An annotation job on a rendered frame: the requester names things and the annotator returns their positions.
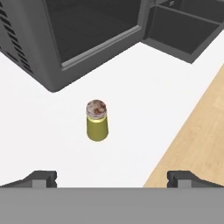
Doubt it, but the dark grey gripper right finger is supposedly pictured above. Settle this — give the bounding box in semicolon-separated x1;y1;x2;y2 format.
166;170;224;189

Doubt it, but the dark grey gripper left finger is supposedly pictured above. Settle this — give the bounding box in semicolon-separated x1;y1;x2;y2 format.
0;170;58;189

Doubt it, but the yellow shaker with brown lid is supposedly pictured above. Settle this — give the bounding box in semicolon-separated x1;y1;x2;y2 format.
85;99;109;143

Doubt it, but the dark grey microwave oven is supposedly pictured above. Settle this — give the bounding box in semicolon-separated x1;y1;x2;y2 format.
0;0;155;94

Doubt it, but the dark grey sink basin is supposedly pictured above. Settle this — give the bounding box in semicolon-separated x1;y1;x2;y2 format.
141;0;224;65

